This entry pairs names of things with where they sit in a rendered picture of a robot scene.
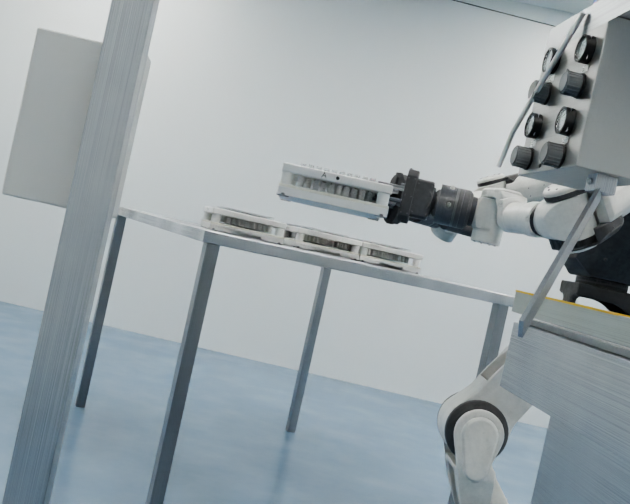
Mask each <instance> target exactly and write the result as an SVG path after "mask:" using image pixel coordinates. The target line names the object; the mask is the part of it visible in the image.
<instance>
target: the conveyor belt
mask: <svg viewBox="0 0 630 504"><path fill-rule="evenodd" d="M530 325H532V326H535V327H538V328H541V329H544V330H547V331H550V332H553V333H556V334H559V335H562V336H565V337H568V338H571V339H574V340H577V341H580V342H583V343H586V344H589V345H592V346H595V347H598V348H601V349H604V350H607V351H610V352H613V353H616V354H619V355H622V356H625V357H628V358H630V348H628V347H624V346H621V345H618V344H615V343H612V342H608V341H605V340H602V339H599V338H595V337H592V336H589V335H586V334H583V333H579V332H576V331H573V330H570V329H567V328H563V327H560V326H557V325H554V324H550V323H547V322H543V321H539V320H534V319H533V320H532V322H531V324H530Z"/></svg>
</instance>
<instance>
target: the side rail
mask: <svg viewBox="0 0 630 504"><path fill-rule="evenodd" d="M532 297H533V296H532V295H528V294H524V293H520V292H516V293H515V298H514V302H513V306H512V312H515V313H518V314H523V312H524V310H525V309H526V307H527V305H528V303H529V302H530V300H531V298H532ZM534 319H538V320H541V321H544V322H547V323H550V324H554V325H557V326H560V327H563V328H567V329H570V330H573V331H576V332H579V333H583V334H586V335H589V336H592V337H595V338H599V339H602V340H605V341H608V342H612V343H615V344H618V345H621V346H624V347H628V348H630V318H629V317H625V316H620V315H619V316H616V315H612V314H608V313H603V312H599V311H595V310H591V309H587V308H583V307H578V306H574V305H570V304H566V303H562V302H557V301H553V300H549V299H544V301H543V303H542V305H541V306H540V308H539V310H538V312H537V313H536V315H535V317H534Z"/></svg>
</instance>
